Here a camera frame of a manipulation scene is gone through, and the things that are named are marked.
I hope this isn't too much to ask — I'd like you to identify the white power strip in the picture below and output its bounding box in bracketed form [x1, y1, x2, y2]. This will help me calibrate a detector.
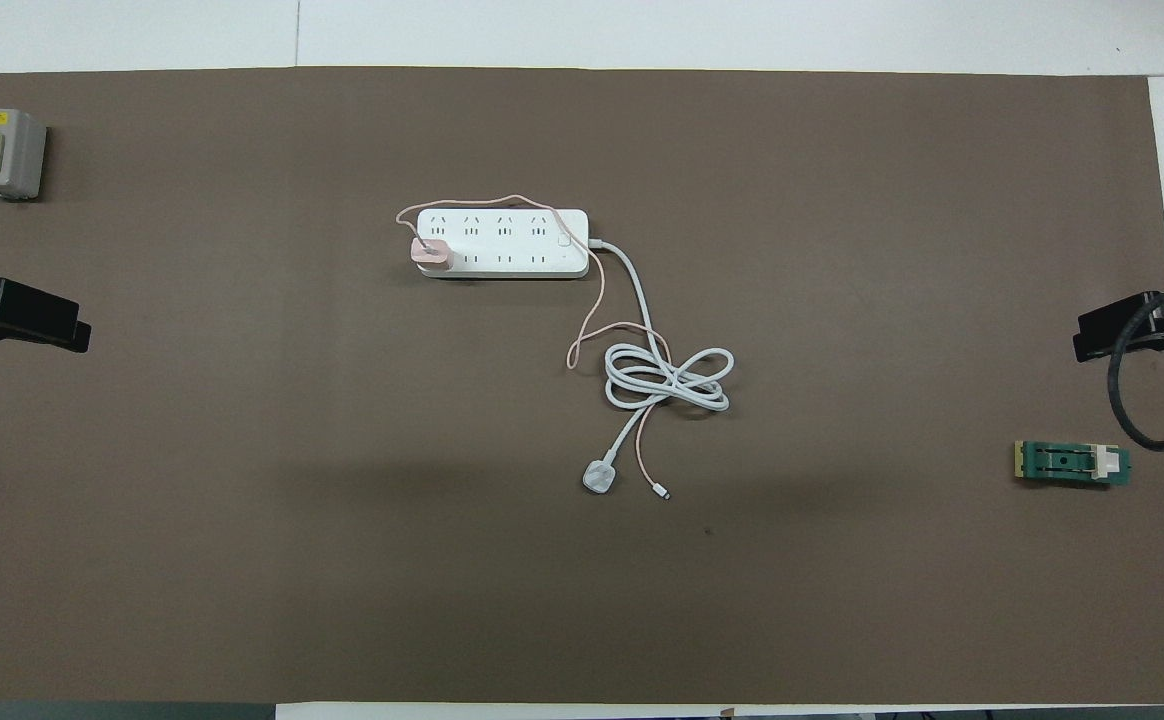
[415, 208, 591, 280]

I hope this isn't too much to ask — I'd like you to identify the pink charging cable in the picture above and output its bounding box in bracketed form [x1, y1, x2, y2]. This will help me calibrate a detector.
[395, 194, 671, 500]

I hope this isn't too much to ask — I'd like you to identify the brown table mat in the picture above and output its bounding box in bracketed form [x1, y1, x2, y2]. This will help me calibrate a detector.
[0, 66, 1164, 706]

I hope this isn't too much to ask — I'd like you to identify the grey on-off switch box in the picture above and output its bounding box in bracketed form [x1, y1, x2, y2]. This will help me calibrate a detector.
[0, 108, 47, 201]

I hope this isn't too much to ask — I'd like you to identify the white power strip cable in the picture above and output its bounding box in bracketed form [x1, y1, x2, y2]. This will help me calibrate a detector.
[582, 238, 735, 495]

